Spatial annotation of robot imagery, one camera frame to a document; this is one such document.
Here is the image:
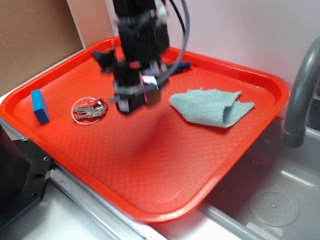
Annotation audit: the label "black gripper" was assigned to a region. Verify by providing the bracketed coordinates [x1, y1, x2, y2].
[98, 49, 168, 115]

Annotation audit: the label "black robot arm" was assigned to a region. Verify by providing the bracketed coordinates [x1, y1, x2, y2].
[92, 0, 169, 114]

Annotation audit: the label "light blue cloth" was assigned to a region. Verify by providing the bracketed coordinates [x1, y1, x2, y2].
[169, 89, 255, 129]

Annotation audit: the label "red plastic tray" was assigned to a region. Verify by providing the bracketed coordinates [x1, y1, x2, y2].
[0, 37, 289, 223]

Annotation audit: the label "blue eraser block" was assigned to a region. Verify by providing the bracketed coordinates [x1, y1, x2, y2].
[30, 89, 50, 125]

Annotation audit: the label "brown cardboard panel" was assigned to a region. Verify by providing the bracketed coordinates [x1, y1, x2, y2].
[0, 0, 114, 95]

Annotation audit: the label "grey faucet spout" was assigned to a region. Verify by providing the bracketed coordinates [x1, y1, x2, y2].
[281, 38, 320, 148]

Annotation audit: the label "grey plastic sink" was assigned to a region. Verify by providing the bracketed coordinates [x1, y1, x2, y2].
[199, 119, 320, 240]

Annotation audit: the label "round sink drain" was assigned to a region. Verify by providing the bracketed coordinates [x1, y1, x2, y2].
[249, 186, 300, 227]

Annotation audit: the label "dark blue rope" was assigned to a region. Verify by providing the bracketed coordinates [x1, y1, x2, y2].
[91, 50, 193, 76]

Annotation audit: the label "grey cable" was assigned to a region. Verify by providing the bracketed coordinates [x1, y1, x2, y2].
[156, 0, 191, 86]

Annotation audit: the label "silver keys on ring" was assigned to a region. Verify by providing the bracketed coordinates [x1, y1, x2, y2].
[71, 97, 109, 126]

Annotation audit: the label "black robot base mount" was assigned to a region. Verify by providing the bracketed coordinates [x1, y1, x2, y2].
[0, 127, 53, 230]

